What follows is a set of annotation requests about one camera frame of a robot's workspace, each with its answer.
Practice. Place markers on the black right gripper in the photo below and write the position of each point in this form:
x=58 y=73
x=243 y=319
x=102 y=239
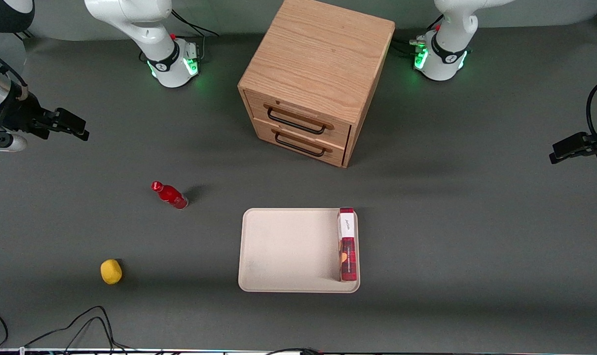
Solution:
x=22 y=114

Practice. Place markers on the wooden drawer with notch above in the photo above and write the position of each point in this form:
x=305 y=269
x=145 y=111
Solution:
x=338 y=132

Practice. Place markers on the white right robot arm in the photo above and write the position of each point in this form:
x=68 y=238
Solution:
x=145 y=29

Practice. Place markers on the wooden drawer without notch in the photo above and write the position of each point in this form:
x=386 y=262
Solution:
x=335 y=154

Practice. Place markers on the wooden two-drawer cabinet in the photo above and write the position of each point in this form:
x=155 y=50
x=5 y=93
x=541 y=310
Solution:
x=323 y=54

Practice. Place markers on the red bottle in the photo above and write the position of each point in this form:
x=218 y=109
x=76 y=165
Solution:
x=172 y=196

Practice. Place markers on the yellow lemon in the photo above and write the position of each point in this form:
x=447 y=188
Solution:
x=111 y=272

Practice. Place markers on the red cookie box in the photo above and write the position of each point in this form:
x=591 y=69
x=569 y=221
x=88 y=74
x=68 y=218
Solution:
x=348 y=256

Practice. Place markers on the beige plastic tray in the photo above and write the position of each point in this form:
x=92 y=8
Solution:
x=288 y=251

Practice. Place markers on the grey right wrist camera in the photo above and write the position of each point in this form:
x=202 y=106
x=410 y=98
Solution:
x=5 y=143

